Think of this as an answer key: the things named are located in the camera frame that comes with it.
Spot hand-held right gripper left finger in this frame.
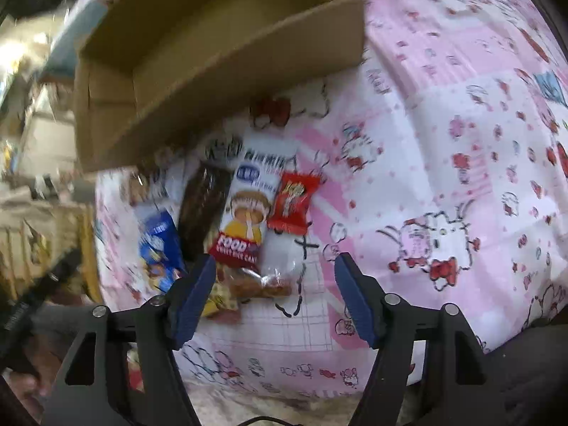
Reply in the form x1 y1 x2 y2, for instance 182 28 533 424
42 253 218 426

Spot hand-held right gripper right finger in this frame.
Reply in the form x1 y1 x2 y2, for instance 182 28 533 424
334 252 511 426

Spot yellow snack packet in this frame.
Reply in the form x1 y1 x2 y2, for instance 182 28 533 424
202 275 240 320

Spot blue snack packet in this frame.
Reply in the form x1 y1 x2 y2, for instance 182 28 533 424
137 211 187 291

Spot clear packet of dark brown snack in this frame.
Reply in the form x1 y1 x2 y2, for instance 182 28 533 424
177 140 242 262

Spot white rice cake packet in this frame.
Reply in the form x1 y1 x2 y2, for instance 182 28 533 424
208 142 299 300

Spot small red snack packet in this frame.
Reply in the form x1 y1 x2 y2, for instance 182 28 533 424
267 171 321 236

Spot brown cardboard box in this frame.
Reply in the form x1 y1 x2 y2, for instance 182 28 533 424
73 0 367 174

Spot pink cartoon printed bed sheet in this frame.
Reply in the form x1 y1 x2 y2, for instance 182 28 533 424
95 0 568 398

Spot dark grey trousers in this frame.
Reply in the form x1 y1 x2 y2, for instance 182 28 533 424
408 315 568 426

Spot teal box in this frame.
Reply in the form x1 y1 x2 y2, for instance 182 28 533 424
42 0 109 81

